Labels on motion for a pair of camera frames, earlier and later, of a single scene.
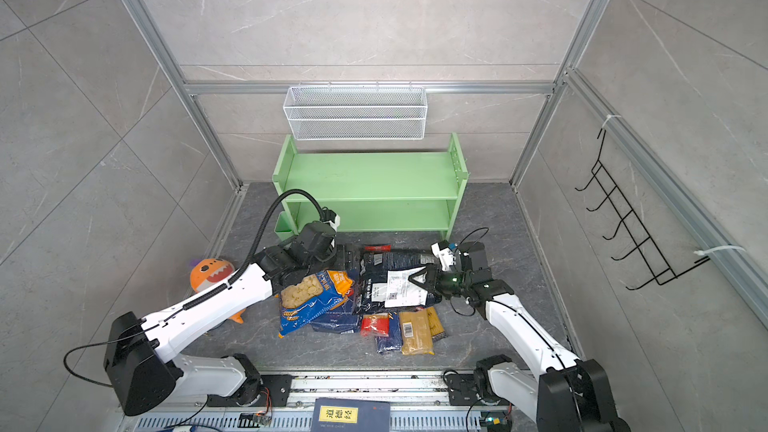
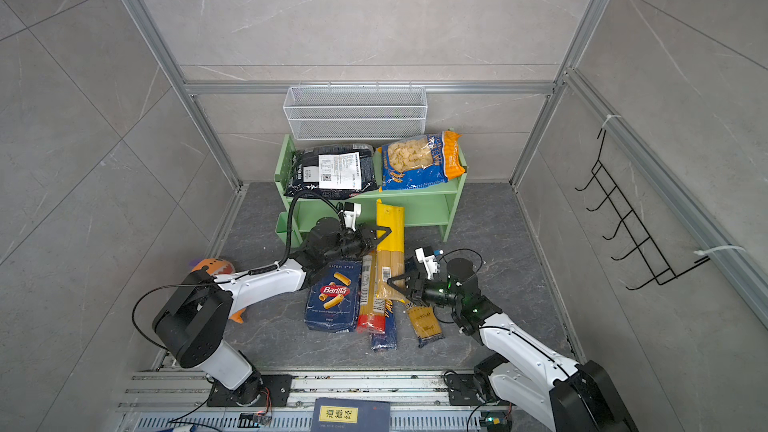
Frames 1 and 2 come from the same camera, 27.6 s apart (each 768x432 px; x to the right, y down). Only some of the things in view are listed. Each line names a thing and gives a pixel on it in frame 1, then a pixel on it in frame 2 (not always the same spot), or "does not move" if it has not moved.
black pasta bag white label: (399, 291) to (333, 171)
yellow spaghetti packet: (416, 333) to (390, 253)
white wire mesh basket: (355, 113) does not move
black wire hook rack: (632, 223) does not move
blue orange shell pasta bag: (312, 295) to (420, 160)
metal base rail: (418, 403) does not move
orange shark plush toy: (209, 270) does not move
